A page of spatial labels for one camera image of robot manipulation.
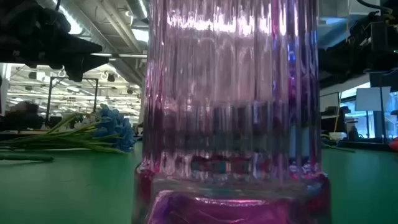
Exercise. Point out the ceiling light rail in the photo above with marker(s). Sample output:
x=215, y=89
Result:
x=130, y=56

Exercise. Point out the white sign board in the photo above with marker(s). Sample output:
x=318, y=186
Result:
x=371, y=99

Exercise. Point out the black metal frame stand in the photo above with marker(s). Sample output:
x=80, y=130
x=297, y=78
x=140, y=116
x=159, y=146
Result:
x=48, y=99

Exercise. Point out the blue artificial flower bunch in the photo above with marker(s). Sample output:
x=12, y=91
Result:
x=115, y=127

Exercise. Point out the red artificial tulip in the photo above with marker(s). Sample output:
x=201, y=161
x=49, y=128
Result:
x=394, y=145

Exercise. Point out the person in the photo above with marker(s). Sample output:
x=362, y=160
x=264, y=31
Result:
x=25, y=116

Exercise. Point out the green flower stem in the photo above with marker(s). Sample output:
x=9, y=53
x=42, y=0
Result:
x=339, y=148

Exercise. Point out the pink ribbed glass vase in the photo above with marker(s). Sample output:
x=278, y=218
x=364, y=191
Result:
x=230, y=93

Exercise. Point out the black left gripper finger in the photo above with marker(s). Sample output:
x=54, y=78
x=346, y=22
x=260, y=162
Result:
x=79, y=45
x=84, y=65

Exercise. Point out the green table mat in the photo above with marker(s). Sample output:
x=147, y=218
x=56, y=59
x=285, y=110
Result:
x=77, y=186

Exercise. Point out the silver ceiling duct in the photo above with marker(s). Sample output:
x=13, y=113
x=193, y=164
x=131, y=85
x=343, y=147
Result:
x=127, y=73

